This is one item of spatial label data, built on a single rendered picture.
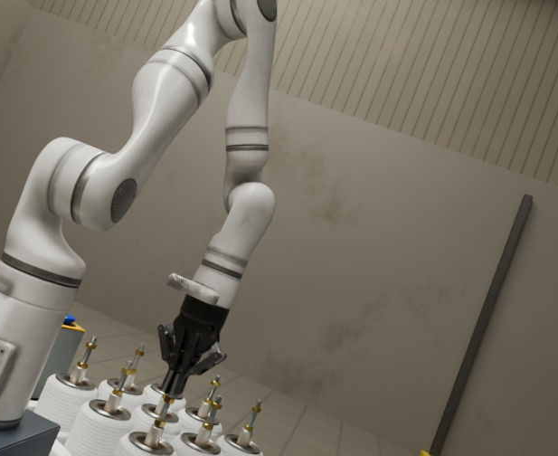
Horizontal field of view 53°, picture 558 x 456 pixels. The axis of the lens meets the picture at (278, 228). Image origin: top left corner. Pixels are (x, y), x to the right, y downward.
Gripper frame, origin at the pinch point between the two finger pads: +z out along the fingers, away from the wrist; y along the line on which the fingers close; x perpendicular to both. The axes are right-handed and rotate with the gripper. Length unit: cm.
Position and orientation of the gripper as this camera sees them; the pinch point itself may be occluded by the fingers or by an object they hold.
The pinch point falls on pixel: (174, 383)
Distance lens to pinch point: 94.8
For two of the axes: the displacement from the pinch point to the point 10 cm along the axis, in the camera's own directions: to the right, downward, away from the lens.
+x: -3.6, -2.4, -9.0
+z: -3.8, 9.2, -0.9
